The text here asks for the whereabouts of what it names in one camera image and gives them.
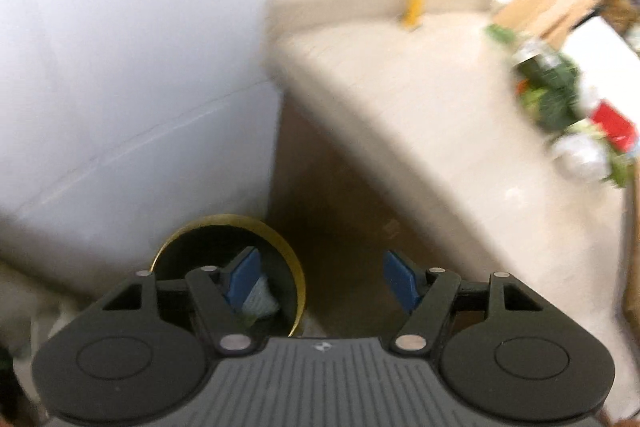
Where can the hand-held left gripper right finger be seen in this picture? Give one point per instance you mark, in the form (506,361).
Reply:
(400,279)

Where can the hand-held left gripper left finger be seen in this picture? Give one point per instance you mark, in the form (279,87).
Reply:
(242,279)

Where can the white foam fruit net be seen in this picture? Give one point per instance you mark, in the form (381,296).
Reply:
(261,299)
(580,154)

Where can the black trash bin gold rim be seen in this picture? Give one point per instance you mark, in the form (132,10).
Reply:
(200,252)

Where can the green leafy vegetable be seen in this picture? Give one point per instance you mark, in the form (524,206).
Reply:
(552,99)

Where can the red blue drink carton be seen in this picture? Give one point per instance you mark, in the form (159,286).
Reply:
(615,124)

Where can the dark brown cabinet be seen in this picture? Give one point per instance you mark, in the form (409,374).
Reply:
(340,217)

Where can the wooden knife block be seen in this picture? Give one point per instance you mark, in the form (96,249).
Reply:
(545,2)

